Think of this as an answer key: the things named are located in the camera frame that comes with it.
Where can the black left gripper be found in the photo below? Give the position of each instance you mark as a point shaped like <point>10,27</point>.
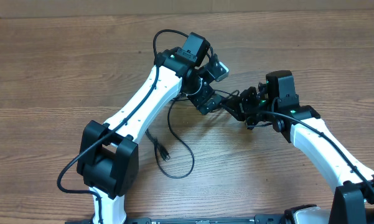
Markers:
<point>206,92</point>

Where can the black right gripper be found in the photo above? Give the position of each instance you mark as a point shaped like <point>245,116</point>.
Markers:
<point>243,101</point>

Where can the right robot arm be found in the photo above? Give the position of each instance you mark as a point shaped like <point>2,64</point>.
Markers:
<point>275,103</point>

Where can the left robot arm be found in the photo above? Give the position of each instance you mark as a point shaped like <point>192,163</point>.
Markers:
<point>109,160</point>

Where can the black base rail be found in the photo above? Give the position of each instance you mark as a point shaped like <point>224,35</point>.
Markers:
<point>202,220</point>

